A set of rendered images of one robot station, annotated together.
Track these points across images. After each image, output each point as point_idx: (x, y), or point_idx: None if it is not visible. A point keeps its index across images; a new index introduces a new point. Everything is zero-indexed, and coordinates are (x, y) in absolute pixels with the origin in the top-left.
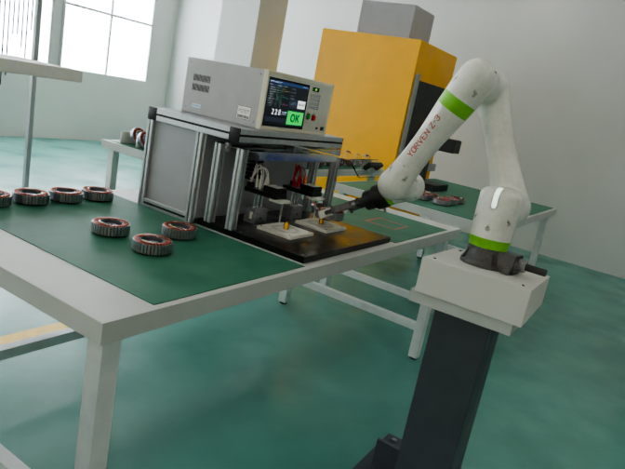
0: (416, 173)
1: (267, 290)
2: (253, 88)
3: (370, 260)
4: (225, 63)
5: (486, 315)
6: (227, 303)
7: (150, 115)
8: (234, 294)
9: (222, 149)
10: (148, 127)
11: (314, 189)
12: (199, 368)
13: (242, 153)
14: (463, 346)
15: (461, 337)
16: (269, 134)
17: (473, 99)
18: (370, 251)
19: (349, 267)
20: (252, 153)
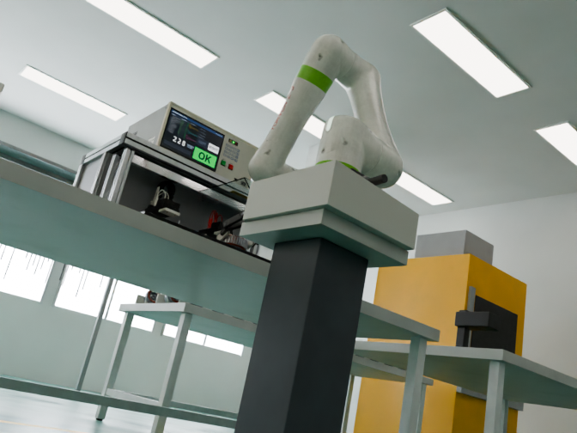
0: (279, 147)
1: (69, 198)
2: (159, 121)
3: (255, 267)
4: (148, 115)
5: (301, 212)
6: (5, 174)
7: (81, 162)
8: (18, 171)
9: (118, 161)
10: (78, 171)
11: (221, 223)
12: None
13: (125, 151)
14: (295, 278)
15: (294, 268)
16: (164, 151)
17: (320, 62)
18: (256, 258)
19: (215, 253)
20: (140, 158)
